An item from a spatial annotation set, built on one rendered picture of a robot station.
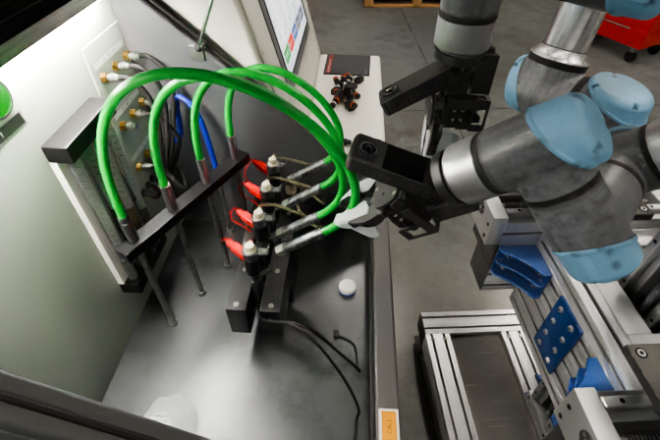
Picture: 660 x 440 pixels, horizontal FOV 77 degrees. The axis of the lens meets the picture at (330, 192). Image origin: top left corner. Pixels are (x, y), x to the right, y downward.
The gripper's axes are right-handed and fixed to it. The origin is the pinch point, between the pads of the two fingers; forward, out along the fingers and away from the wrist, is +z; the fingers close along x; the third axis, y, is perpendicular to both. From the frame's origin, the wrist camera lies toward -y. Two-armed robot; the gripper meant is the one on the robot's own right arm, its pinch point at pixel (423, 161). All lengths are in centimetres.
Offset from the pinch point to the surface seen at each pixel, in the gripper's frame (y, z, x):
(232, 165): -37.1, 10.3, 9.6
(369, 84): -7, 22, 70
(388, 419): -5.1, 24.2, -33.0
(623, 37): 223, 101, 322
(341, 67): -17, 22, 81
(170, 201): -44.5, 7.7, -4.6
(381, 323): -5.5, 25.4, -16.1
